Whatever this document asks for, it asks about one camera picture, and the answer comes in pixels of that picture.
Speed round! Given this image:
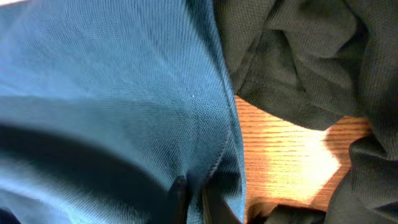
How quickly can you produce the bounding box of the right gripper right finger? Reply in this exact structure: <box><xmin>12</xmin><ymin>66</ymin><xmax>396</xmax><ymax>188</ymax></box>
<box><xmin>201</xmin><ymin>184</ymin><xmax>241</xmax><ymax>224</ymax></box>

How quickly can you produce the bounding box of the blue polo shirt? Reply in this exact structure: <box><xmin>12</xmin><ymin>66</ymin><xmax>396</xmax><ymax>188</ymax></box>
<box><xmin>1</xmin><ymin>0</ymin><xmax>246</xmax><ymax>223</ymax></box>

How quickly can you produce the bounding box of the black shirt with logo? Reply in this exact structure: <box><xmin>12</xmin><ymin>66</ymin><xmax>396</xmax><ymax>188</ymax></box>
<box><xmin>215</xmin><ymin>0</ymin><xmax>397</xmax><ymax>223</ymax></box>

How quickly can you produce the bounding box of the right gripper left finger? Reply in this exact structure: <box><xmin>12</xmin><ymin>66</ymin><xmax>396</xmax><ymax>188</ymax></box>
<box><xmin>166</xmin><ymin>176</ymin><xmax>190</xmax><ymax>224</ymax></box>

